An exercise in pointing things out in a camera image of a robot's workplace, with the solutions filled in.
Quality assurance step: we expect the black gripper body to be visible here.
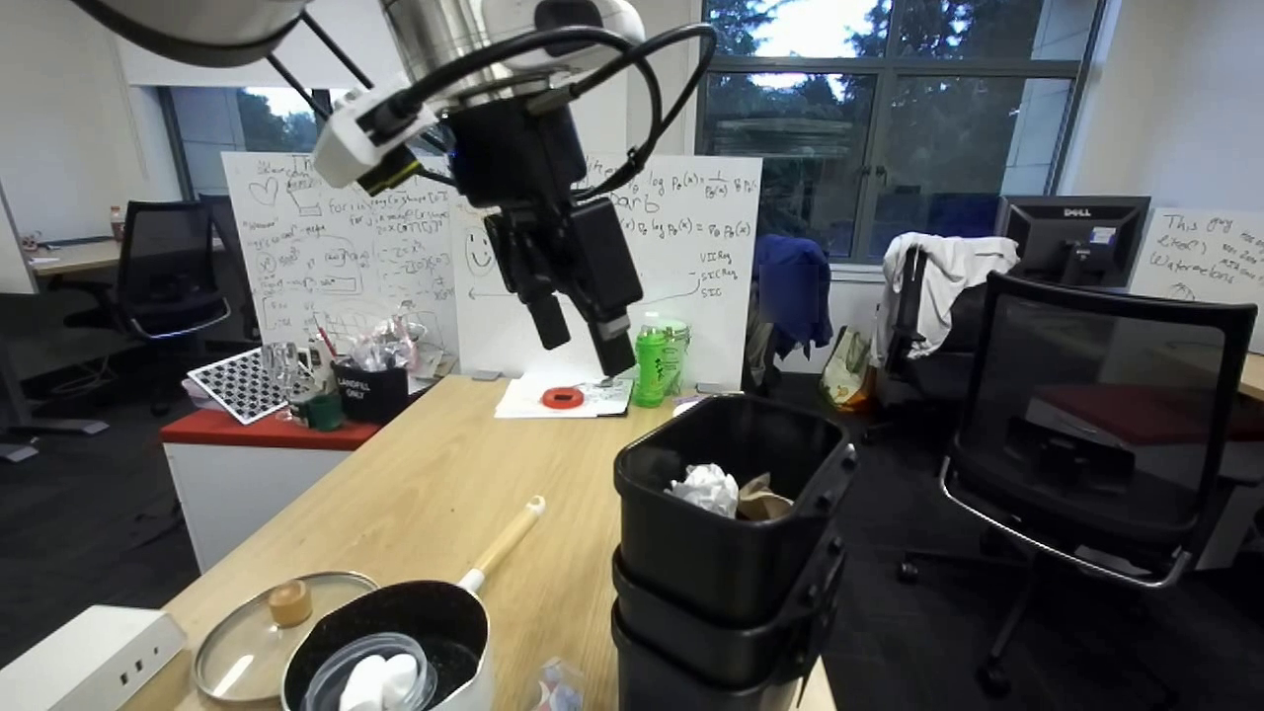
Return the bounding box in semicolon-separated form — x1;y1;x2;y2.
448;99;648;321

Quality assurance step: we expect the black plastic landfill bin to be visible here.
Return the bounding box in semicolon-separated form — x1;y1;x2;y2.
607;607;842;711
607;544;844;691
611;390;863;628

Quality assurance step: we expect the white cabinet with red top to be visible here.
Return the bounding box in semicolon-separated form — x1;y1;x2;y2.
158;402;401;577

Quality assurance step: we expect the green plastic bottle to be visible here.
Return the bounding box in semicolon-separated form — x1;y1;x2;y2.
630;312;697;411

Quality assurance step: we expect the large whiteboard with smiley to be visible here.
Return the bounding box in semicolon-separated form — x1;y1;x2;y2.
452;154;768;390

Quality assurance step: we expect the clear plastic bag of items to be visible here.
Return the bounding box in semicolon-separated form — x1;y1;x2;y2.
311;308;431;378

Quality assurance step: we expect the crumpled white tissue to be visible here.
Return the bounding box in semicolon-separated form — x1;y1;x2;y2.
664;459;742;521

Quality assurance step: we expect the blue jacket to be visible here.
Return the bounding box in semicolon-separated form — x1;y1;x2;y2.
750;232;838;351

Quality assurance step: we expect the brown paper scrap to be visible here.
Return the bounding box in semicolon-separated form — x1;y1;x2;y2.
731;471;804;529

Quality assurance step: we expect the large whiteboard with writing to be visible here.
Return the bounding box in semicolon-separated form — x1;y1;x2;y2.
216;151;468;378

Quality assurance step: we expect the dark green cup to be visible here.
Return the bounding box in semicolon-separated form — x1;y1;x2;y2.
301;388;348;429

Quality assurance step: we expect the black white checkerboard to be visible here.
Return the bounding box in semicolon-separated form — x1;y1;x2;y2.
179;345;301;425

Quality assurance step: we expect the white jacket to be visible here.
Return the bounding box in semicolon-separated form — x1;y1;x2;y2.
883;229;1023;361

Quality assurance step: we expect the crumpled tissue in saucepan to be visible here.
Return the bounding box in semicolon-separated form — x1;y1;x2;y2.
332;649;431;711

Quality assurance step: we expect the glass lid with wooden knob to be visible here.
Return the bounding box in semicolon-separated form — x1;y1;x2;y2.
189;567;378;708

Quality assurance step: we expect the black computer monitor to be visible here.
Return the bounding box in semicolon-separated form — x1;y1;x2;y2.
996;192;1152;291

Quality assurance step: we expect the black mesh office chair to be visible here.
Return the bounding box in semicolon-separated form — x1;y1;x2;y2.
897;269;1262;702

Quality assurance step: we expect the white electrical box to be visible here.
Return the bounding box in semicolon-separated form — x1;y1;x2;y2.
0;603;189;711

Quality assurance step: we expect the small whiteboard with writing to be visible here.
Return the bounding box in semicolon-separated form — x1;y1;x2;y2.
1127;201;1264;351

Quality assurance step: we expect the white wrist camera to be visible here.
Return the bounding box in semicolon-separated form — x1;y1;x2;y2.
310;84;448;201

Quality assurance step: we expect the glass window dark frame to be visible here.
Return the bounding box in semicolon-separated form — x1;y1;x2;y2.
697;0;1101;269

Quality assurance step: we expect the white saucepan with wooden handle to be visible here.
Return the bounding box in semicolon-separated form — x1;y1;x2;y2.
277;490;548;711

